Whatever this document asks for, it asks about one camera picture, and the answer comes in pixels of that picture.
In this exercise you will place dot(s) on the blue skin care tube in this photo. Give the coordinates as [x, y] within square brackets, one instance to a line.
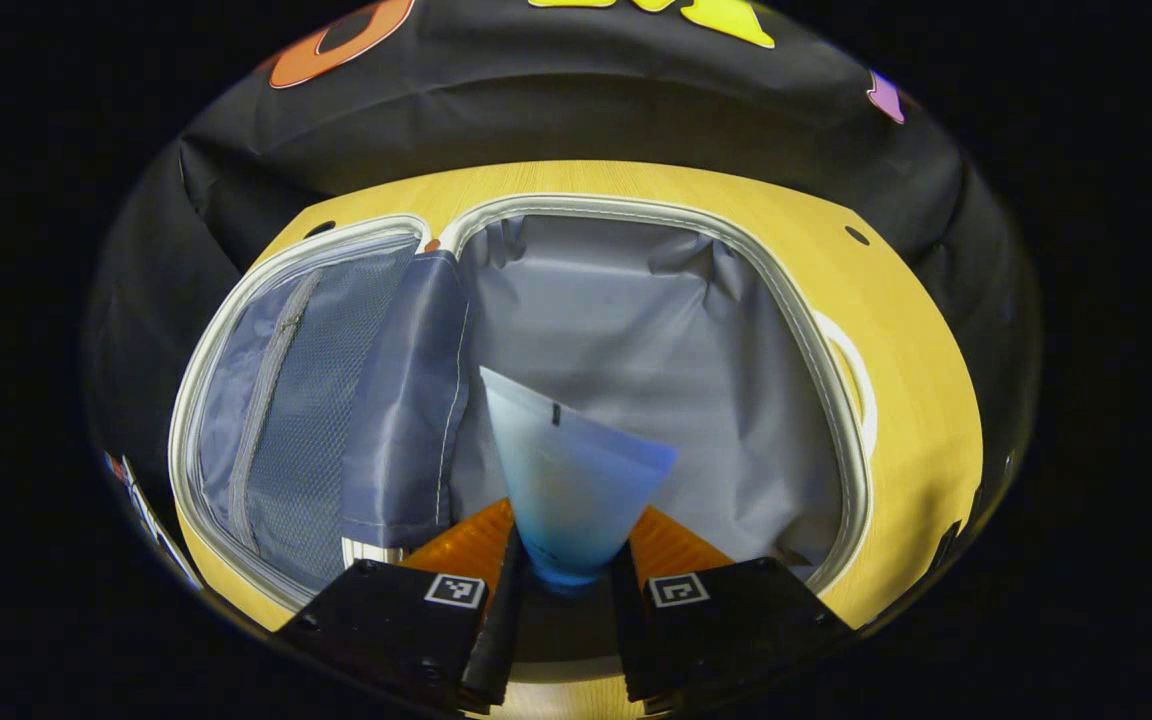
[566, 480]

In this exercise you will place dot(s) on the black table grommet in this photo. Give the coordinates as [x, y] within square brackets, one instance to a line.
[856, 235]
[319, 228]

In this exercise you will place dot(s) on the white and red object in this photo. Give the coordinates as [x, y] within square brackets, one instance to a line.
[151, 520]

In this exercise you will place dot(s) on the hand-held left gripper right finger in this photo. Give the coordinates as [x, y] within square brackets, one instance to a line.
[631, 630]

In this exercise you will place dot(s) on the black backdrop cloth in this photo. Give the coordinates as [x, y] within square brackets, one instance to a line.
[586, 110]

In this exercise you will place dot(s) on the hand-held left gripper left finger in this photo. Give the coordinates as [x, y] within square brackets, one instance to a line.
[501, 630]

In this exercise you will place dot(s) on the white suitcase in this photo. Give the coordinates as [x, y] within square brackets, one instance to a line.
[636, 330]

